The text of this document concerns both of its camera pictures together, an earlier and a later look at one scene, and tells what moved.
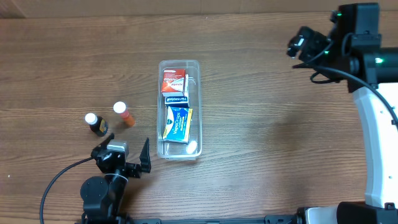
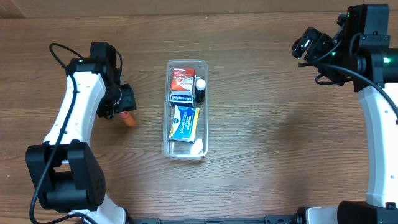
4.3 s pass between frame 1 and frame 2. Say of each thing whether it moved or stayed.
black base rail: stayed
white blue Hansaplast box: moved
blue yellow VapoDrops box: moved
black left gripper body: moved
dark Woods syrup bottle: moved
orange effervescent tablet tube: stayed
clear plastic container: moved
